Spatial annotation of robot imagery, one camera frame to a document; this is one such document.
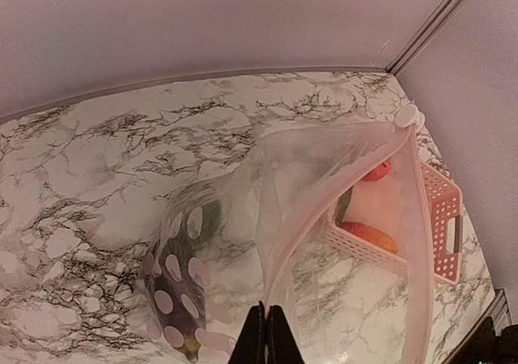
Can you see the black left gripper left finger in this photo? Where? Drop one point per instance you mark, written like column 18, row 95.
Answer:
column 250, row 345

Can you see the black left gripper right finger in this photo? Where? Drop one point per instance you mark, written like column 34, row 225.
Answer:
column 280, row 342

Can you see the dark purple eggplant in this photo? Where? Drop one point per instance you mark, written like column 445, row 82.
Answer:
column 175, row 290

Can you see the clear pink zip top bag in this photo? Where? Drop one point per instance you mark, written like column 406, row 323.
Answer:
column 340, row 309

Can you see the white round zipper slider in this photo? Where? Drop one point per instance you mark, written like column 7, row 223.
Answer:
column 409, row 116

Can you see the green avocado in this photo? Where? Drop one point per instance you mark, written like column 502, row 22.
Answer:
column 204, row 222

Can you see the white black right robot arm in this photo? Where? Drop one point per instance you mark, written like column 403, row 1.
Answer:
column 494, row 340

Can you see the orange red mango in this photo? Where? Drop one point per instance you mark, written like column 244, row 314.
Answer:
column 371, row 235

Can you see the green cucumber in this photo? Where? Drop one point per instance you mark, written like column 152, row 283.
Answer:
column 342, row 206

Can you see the pink perforated plastic basket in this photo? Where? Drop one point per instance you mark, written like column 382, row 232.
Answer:
column 419, row 208

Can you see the red apple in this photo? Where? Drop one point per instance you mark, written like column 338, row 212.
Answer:
column 378, row 172

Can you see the aluminium frame post right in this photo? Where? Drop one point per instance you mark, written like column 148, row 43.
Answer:
column 424, row 35

